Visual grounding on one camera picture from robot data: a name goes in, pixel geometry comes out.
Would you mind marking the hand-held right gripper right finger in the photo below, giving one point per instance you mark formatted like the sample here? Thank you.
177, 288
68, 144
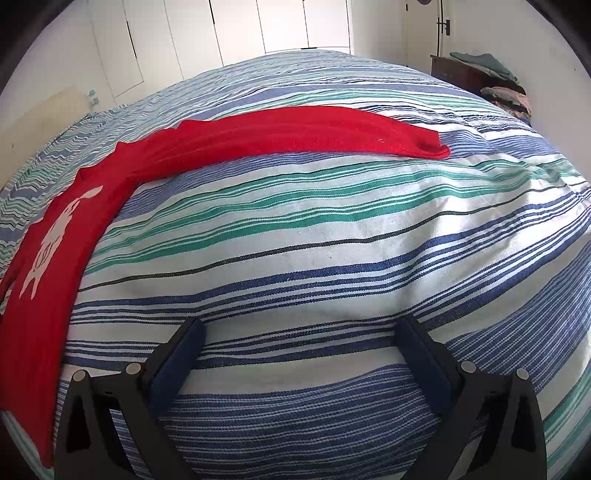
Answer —
427, 369

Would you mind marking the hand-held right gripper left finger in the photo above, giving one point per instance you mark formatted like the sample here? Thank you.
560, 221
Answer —
178, 364

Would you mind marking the red sweater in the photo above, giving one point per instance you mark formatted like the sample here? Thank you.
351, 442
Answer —
240, 136

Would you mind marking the pile of mixed clothes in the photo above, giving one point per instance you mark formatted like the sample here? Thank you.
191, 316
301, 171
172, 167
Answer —
505, 99

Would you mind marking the striped duvet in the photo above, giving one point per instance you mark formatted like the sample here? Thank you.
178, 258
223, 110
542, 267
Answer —
295, 230

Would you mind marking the beige headboard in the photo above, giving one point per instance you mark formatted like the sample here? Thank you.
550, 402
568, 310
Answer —
37, 129

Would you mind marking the dark wooden dresser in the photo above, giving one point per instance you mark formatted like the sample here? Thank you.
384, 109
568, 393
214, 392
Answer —
455, 74

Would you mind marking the green folded cloth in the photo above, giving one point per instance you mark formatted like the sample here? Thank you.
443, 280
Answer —
485, 62

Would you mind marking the white wardrobe doors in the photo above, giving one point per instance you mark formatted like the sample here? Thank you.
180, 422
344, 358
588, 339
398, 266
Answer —
221, 32

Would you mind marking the black wall fixture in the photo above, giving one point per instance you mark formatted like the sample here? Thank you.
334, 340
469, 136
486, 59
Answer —
446, 26

